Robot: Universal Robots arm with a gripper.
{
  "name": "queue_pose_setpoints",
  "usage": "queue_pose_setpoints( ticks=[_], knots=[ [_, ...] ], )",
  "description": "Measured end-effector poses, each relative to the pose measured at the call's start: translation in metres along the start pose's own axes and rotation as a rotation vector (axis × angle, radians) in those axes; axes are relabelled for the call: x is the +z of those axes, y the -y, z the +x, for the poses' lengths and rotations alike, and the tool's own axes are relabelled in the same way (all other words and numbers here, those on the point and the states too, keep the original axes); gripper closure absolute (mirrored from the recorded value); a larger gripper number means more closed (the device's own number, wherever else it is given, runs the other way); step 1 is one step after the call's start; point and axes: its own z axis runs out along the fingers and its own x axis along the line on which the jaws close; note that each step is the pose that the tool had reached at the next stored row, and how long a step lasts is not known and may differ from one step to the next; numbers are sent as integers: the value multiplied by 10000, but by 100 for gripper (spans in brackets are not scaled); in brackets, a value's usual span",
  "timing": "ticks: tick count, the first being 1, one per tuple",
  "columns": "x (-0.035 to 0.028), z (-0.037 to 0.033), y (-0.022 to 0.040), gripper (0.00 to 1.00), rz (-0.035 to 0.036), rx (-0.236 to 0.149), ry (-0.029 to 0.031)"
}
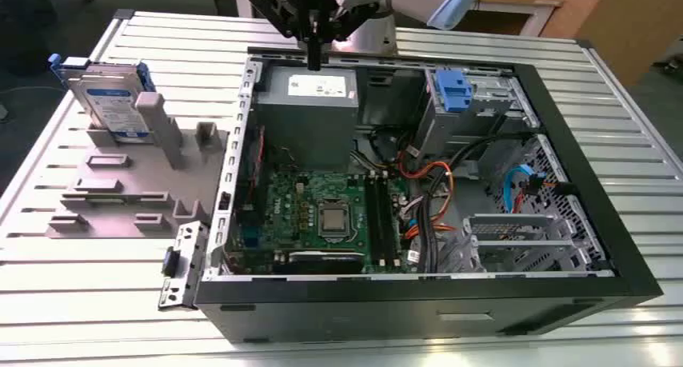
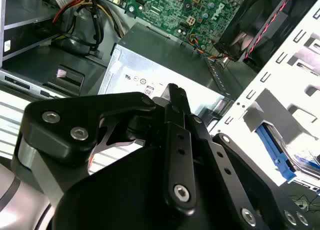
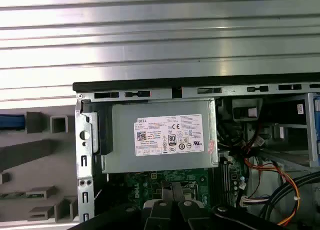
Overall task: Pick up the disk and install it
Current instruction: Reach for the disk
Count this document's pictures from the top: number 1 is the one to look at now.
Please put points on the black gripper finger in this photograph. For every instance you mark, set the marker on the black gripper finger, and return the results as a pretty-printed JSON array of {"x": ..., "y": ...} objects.
[
  {"x": 278, "y": 17},
  {"x": 342, "y": 25}
]

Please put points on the hard disk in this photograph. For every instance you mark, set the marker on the hard disk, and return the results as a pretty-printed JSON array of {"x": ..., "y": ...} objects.
[{"x": 108, "y": 99}]

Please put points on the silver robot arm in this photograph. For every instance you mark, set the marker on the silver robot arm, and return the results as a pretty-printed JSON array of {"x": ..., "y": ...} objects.
[{"x": 374, "y": 35}]

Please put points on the metal disk bay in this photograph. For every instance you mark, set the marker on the metal disk bay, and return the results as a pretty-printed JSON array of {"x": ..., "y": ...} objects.
[{"x": 513, "y": 243}]

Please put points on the blue drive latch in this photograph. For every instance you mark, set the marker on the blue drive latch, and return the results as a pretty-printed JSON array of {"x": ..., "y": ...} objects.
[{"x": 454, "y": 91}]

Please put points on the grey power supply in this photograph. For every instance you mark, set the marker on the grey power supply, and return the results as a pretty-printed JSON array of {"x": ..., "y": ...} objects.
[{"x": 310, "y": 131}]

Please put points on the metal drive cage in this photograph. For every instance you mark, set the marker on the metal drive cage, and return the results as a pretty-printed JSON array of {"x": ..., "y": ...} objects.
[{"x": 465, "y": 131}]

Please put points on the green motherboard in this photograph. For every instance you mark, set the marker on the green motherboard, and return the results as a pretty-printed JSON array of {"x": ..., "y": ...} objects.
[{"x": 342, "y": 187}]

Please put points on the black case fan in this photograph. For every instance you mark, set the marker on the black case fan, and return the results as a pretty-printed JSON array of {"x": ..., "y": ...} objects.
[{"x": 252, "y": 183}]

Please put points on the CPU socket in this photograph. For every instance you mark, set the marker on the CPU socket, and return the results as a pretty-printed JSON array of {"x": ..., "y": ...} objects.
[{"x": 336, "y": 202}]

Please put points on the grey parts rack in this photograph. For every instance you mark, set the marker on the grey parts rack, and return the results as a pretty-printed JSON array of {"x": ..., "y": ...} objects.
[{"x": 134, "y": 175}]

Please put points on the silver CPU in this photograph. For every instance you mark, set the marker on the silver CPU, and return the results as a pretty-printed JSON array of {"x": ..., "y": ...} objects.
[{"x": 334, "y": 220}]

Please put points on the black RAM slot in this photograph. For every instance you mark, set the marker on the black RAM slot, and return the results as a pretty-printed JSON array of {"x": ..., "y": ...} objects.
[
  {"x": 377, "y": 219},
  {"x": 384, "y": 219}
]

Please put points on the wooden cabinet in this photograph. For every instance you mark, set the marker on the wooden cabinet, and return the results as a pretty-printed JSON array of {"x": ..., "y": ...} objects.
[{"x": 630, "y": 23}]

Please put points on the green RAM stick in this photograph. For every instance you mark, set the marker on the green RAM stick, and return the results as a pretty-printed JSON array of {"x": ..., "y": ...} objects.
[{"x": 108, "y": 201}]

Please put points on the metal expansion slot retainer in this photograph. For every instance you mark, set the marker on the metal expansion slot retainer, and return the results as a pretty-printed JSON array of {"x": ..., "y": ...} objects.
[{"x": 193, "y": 239}]

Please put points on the black graphics card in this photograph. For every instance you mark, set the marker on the black graphics card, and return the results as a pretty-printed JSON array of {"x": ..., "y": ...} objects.
[{"x": 326, "y": 261}]

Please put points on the black chair base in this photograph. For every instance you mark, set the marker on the black chair base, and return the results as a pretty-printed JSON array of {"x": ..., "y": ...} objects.
[{"x": 673, "y": 65}]

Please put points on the black PC case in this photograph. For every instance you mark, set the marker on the black PC case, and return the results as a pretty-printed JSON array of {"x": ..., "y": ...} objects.
[{"x": 374, "y": 311}]

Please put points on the white frame desk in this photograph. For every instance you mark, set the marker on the white frame desk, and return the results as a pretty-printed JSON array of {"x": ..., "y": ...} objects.
[{"x": 242, "y": 7}]

